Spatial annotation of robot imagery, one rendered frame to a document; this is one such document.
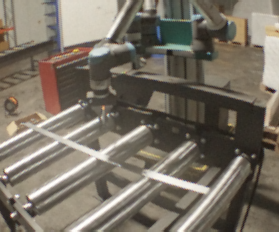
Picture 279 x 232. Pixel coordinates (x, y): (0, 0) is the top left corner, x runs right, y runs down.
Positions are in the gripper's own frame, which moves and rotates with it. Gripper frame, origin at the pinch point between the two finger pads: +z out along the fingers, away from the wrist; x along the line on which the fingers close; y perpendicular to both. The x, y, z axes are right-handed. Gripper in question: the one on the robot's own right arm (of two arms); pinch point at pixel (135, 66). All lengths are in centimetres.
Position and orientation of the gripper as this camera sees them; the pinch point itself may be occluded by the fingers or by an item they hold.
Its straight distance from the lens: 163.9
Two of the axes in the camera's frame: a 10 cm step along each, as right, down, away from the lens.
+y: 6.3, -3.7, 6.8
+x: -7.8, -2.4, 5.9
